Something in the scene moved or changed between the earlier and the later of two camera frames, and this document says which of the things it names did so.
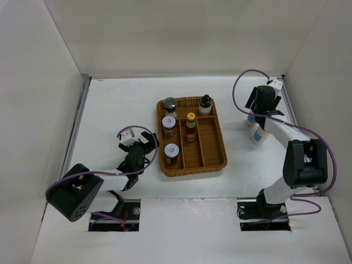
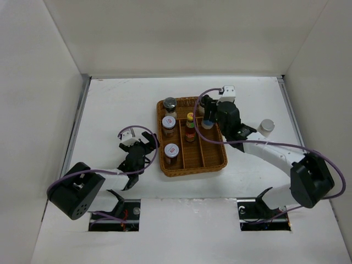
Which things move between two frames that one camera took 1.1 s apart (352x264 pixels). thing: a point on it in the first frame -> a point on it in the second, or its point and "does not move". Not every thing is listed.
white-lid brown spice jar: [171, 152] does not move
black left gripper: [147, 146] does not move
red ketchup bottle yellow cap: [191, 131] does not move
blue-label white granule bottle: [251, 121] -> [207, 124]
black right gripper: [252, 99] -> [211, 106]
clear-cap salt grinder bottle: [170, 105] does not move
